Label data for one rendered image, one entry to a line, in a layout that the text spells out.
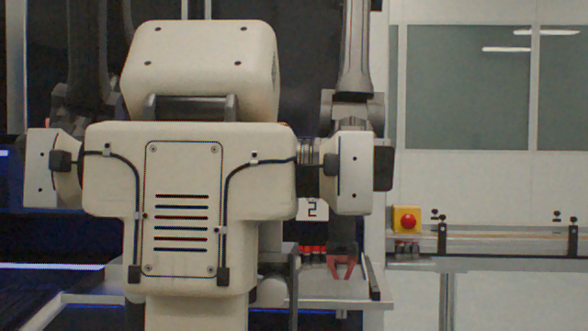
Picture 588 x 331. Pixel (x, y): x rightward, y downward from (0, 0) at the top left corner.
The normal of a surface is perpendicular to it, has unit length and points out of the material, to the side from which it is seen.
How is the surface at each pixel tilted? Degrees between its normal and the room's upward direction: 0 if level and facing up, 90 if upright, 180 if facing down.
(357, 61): 57
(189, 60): 48
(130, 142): 82
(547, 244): 90
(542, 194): 90
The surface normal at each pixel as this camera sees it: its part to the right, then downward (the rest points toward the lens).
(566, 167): -0.05, 0.05
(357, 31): -0.02, -0.51
